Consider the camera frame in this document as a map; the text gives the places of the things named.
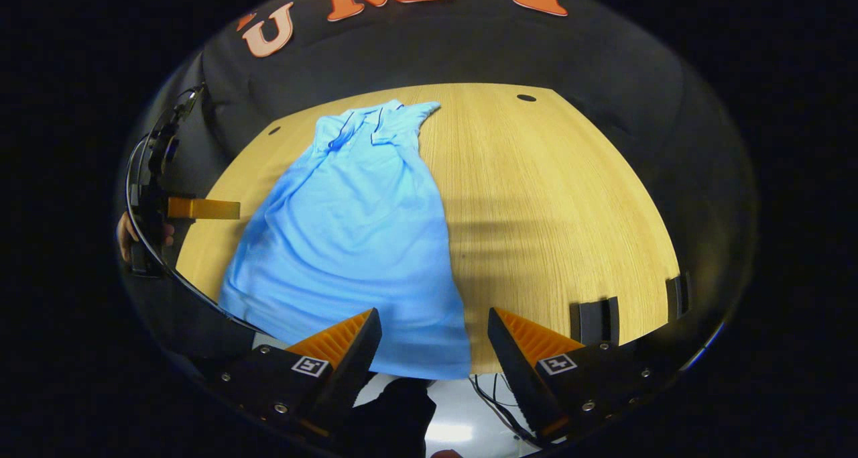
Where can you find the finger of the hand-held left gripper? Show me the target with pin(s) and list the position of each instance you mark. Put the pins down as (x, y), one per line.
(208, 208)

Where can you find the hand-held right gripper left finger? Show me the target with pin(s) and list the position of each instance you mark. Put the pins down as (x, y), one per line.
(352, 371)

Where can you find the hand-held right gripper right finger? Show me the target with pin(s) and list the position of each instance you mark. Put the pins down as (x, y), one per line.
(516, 377)

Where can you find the light blue T-shirt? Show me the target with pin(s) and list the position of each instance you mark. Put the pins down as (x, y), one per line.
(348, 243)

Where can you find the person's dark clothing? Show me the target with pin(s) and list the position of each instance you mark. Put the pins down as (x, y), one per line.
(395, 418)

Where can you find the black table clamp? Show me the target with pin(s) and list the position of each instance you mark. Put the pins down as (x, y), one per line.
(593, 320)
(677, 297)

